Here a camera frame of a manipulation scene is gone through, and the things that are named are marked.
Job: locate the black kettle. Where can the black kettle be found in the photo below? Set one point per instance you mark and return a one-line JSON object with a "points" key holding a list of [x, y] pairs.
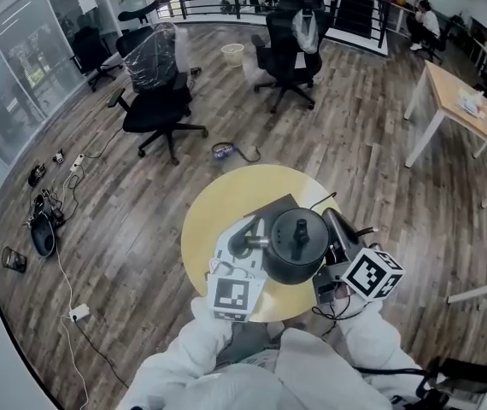
{"points": [[297, 246]]}

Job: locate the black mesh cup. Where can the black mesh cup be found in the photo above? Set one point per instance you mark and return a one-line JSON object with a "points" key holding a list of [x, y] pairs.
{"points": [[13, 259]]}

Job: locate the black headset device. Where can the black headset device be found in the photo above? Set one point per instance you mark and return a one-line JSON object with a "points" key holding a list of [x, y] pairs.
{"points": [[42, 233]]}

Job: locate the cream mesh waste basket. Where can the cream mesh waste basket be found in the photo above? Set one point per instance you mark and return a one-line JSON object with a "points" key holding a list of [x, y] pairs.
{"points": [[232, 54]]}

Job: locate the white power strip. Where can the white power strip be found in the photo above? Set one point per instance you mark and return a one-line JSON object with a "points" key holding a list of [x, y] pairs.
{"points": [[77, 162]]}

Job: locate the wooden desk with white legs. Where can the wooden desk with white legs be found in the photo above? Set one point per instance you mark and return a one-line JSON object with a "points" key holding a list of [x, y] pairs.
{"points": [[453, 88]]}

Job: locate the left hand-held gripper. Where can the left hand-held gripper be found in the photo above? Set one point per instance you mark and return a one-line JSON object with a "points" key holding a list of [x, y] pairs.
{"points": [[231, 291]]}

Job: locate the round yellow table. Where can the round yellow table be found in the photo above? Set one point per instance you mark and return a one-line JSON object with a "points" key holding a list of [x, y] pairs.
{"points": [[226, 199]]}

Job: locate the person's right forearm white sleeve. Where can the person's right forearm white sleeve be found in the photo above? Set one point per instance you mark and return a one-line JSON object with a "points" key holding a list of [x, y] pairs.
{"points": [[371, 335]]}

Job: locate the white paper sheet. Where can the white paper sheet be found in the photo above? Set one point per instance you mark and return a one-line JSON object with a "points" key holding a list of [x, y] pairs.
{"points": [[85, 0]]}

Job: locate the person's left forearm white sleeve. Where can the person's left forearm white sleeve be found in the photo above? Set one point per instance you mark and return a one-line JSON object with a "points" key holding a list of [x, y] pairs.
{"points": [[183, 357]]}

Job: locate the plastic-wrapped black office chair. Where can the plastic-wrapped black office chair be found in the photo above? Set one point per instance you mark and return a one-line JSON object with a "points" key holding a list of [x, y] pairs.
{"points": [[154, 79]]}

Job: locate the white power adapter block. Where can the white power adapter block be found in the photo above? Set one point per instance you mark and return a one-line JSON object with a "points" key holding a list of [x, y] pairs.
{"points": [[79, 312]]}

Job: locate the black office chair behind glass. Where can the black office chair behind glass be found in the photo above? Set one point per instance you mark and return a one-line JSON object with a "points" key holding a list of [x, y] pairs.
{"points": [[92, 54]]}

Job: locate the dark kettle base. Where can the dark kettle base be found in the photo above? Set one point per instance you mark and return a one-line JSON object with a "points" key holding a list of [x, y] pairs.
{"points": [[271, 206]]}

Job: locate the black gadget on floor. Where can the black gadget on floor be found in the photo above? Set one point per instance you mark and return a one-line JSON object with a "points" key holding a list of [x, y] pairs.
{"points": [[36, 174]]}

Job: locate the white items on desk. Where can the white items on desk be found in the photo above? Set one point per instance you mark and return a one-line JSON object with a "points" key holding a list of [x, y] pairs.
{"points": [[470, 101]]}

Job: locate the white metal bar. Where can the white metal bar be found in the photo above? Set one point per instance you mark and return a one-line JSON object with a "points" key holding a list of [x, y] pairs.
{"points": [[480, 291]]}

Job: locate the person's white clothed body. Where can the person's white clothed body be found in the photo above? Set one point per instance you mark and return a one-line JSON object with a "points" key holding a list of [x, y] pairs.
{"points": [[295, 378]]}

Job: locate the small grey gadget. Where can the small grey gadget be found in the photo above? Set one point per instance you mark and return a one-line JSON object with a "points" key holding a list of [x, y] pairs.
{"points": [[58, 156]]}

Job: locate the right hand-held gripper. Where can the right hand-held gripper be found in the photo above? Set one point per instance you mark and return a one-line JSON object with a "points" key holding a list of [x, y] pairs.
{"points": [[369, 273]]}

